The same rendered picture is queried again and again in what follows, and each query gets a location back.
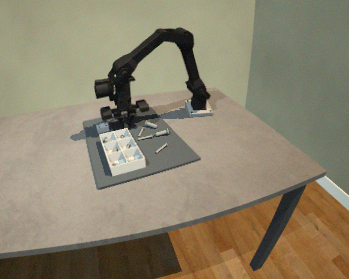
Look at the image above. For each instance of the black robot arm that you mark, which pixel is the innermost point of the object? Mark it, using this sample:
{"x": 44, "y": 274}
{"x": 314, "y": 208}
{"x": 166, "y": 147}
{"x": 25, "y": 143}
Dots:
{"x": 124, "y": 66}

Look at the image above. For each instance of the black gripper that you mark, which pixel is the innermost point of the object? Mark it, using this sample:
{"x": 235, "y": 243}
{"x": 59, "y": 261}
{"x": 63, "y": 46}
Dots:
{"x": 123, "y": 105}

